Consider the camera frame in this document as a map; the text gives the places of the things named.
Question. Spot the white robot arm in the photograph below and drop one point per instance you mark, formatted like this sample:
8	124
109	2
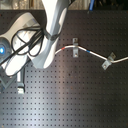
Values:
55	15

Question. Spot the black perforated board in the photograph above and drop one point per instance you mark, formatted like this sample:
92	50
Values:
76	92

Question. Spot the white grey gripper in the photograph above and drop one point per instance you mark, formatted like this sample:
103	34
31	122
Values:
18	45

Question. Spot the metal cable clip right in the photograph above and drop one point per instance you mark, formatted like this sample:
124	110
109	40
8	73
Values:
109	61

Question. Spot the metal cable clip centre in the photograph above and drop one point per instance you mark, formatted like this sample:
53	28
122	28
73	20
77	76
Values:
75	47

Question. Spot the metal cable clip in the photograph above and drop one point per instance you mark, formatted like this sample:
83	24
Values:
75	47
109	61

